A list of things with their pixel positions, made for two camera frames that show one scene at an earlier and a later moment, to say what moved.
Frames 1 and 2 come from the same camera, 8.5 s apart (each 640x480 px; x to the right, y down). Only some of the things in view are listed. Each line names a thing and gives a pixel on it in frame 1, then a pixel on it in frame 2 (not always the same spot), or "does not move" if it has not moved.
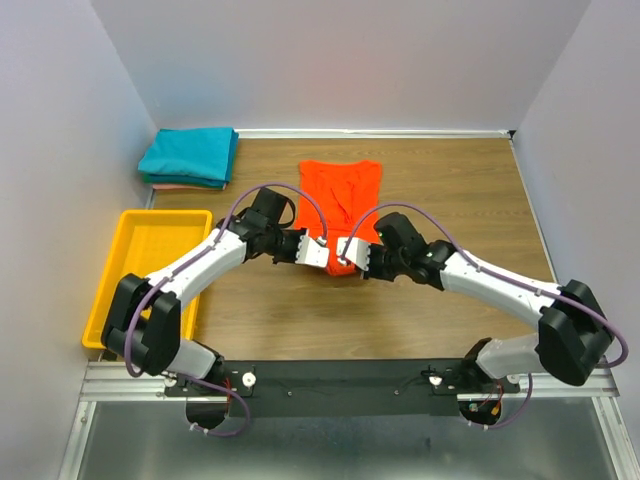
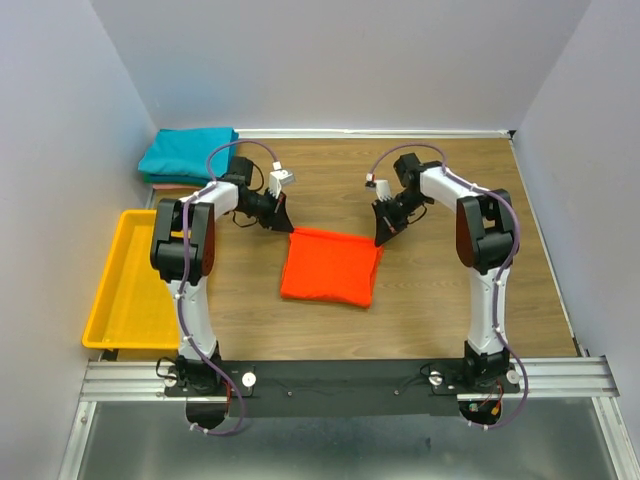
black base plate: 342,387 does not move
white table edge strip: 374,133 does not move
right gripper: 371,273 -> 387,226
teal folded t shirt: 204,153 does not move
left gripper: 292,258 -> 276,217
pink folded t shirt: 174,186 does not move
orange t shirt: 340,194 -> 321,263
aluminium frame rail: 106,381 does not move
